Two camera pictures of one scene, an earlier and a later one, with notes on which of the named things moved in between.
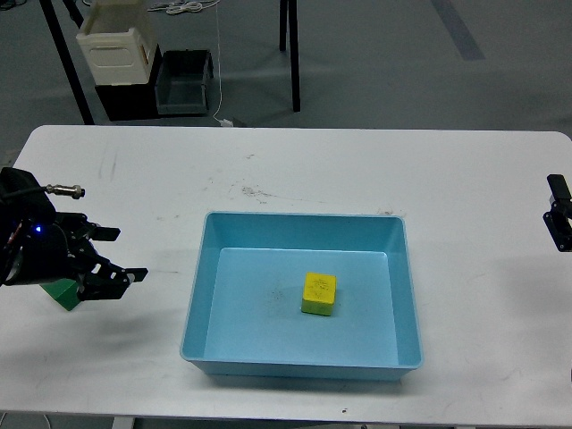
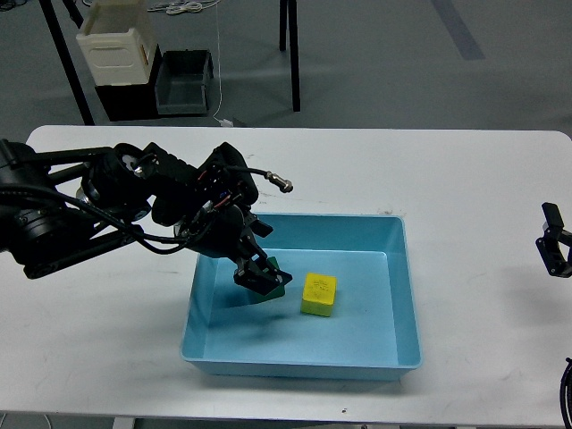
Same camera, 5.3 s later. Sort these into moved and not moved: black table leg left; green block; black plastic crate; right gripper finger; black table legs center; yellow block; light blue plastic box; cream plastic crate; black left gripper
Moved: right gripper finger; green block; black left gripper
Not moved: cream plastic crate; black table legs center; light blue plastic box; yellow block; black table leg left; black plastic crate
